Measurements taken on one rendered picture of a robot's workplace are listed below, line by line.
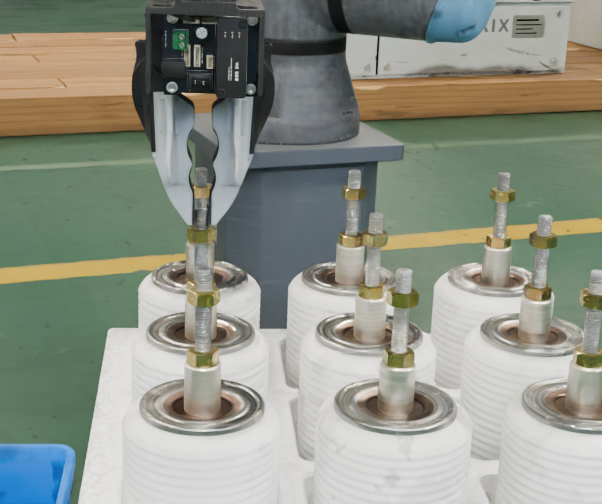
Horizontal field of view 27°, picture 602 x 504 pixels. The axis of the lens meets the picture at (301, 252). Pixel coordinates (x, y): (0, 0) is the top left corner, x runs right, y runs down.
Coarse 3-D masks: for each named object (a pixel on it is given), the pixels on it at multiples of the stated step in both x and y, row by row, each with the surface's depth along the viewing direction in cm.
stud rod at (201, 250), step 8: (200, 208) 83; (200, 216) 83; (208, 216) 83; (200, 224) 83; (208, 224) 83; (200, 248) 83; (208, 248) 84; (200, 256) 84; (208, 256) 84; (200, 264) 84; (208, 264) 84
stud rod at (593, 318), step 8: (592, 272) 74; (600, 272) 74; (592, 280) 74; (600, 280) 74; (592, 288) 74; (600, 288) 74; (592, 312) 75; (600, 312) 75; (592, 320) 75; (600, 320) 75; (584, 328) 75; (592, 328) 75; (584, 336) 75; (592, 336) 75; (584, 344) 75; (592, 344) 75; (584, 352) 76; (592, 352) 75
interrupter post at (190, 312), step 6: (186, 294) 85; (186, 300) 85; (186, 306) 85; (192, 306) 84; (216, 306) 85; (186, 312) 85; (192, 312) 84; (216, 312) 85; (186, 318) 85; (192, 318) 84; (216, 318) 85; (186, 324) 85; (192, 324) 85; (216, 324) 86; (186, 330) 85; (192, 330) 85; (216, 330) 86; (186, 336) 85; (192, 336) 85
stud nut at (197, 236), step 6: (192, 228) 83; (210, 228) 83; (192, 234) 83; (198, 234) 83; (204, 234) 83; (210, 234) 83; (192, 240) 83; (198, 240) 83; (204, 240) 83; (210, 240) 83
